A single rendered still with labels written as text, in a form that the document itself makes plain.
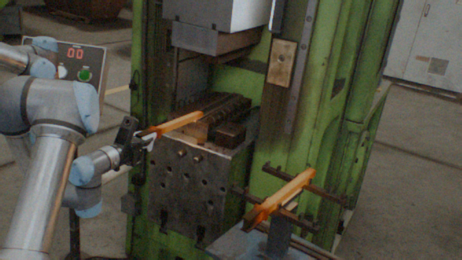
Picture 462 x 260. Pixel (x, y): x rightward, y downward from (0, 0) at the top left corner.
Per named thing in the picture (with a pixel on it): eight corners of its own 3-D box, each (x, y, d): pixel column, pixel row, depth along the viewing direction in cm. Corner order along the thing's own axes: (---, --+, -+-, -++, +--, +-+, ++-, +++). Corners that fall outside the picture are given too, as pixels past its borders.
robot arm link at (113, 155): (92, 146, 132) (113, 153, 129) (103, 142, 136) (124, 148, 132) (92, 168, 134) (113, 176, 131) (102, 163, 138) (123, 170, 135)
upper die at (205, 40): (215, 56, 161) (218, 31, 158) (170, 45, 169) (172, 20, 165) (260, 41, 196) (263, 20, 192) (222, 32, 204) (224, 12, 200)
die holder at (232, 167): (218, 251, 183) (231, 157, 165) (146, 219, 198) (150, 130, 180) (269, 194, 230) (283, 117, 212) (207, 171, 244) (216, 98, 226)
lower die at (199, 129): (206, 142, 176) (208, 122, 172) (166, 128, 183) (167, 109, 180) (249, 113, 211) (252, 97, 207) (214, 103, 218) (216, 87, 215)
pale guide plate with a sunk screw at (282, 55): (287, 87, 165) (295, 43, 158) (266, 82, 168) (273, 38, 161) (289, 87, 167) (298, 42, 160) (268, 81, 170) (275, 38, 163)
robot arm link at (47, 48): (25, 36, 147) (49, 34, 153) (27, 68, 151) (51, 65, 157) (37, 42, 142) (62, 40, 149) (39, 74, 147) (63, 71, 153)
